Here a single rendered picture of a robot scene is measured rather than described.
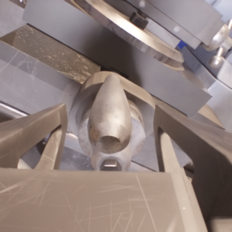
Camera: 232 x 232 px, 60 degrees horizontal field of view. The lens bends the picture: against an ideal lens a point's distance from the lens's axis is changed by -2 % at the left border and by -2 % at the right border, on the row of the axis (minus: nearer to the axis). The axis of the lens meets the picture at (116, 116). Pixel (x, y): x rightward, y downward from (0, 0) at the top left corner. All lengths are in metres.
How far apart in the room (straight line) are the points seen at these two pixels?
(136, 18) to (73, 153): 0.22
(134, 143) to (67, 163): 0.15
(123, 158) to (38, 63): 0.14
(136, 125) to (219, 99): 0.43
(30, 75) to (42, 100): 0.04
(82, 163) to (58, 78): 0.15
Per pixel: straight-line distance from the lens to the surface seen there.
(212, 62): 0.44
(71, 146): 0.31
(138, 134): 0.21
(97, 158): 0.18
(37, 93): 0.27
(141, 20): 0.32
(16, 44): 0.26
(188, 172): 0.64
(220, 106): 0.62
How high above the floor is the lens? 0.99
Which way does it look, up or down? 29 degrees down
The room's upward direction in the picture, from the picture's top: 37 degrees clockwise
